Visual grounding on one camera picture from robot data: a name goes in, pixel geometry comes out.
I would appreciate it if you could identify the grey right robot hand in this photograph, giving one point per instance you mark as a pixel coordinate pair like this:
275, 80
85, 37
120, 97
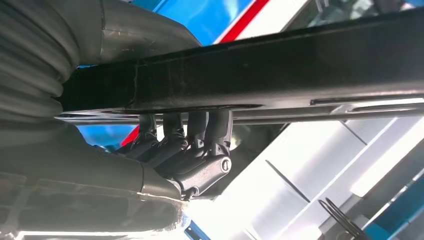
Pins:
82, 172

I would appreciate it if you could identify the blue metal shelf rack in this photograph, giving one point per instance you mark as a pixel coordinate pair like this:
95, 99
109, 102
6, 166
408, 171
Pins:
198, 20

